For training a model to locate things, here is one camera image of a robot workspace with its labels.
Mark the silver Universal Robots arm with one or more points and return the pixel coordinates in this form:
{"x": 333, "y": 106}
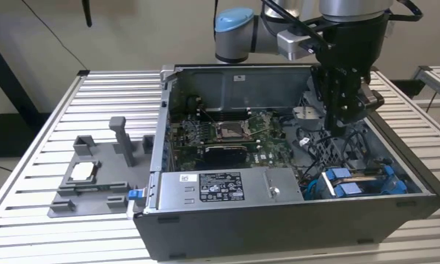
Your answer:
{"x": 238, "y": 41}

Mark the green motherboard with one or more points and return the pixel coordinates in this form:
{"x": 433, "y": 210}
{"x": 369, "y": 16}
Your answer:
{"x": 275, "y": 154}

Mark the CPU socket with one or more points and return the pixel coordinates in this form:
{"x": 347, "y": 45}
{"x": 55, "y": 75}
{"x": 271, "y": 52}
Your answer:
{"x": 228, "y": 132}

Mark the black graphics card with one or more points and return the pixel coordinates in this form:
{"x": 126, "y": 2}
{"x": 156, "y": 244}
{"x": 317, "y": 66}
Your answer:
{"x": 223, "y": 156}

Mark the silver power supply box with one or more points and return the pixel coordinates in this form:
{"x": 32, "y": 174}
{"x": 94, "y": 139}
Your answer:
{"x": 250, "y": 198}

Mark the open grey PC case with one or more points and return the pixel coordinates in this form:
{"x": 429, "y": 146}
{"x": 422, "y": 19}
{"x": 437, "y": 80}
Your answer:
{"x": 260, "y": 233}

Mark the blue case latch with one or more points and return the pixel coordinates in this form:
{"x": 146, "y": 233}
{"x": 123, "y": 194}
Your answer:
{"x": 132, "y": 195}

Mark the grey parts rack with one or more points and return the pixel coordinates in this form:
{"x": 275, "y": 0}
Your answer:
{"x": 106, "y": 170}

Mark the CPU with white top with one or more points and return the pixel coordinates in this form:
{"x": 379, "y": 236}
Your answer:
{"x": 82, "y": 171}

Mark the black desk stand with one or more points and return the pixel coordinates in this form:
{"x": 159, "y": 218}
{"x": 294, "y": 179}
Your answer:
{"x": 7, "y": 132}

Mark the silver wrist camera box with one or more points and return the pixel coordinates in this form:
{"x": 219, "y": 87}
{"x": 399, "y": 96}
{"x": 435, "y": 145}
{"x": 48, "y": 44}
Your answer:
{"x": 291, "y": 44}

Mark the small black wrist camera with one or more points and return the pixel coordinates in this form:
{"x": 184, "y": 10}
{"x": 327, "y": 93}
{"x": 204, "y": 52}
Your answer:
{"x": 373, "y": 97}

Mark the silver metal bracket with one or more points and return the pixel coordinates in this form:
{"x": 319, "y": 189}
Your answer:
{"x": 306, "y": 115}

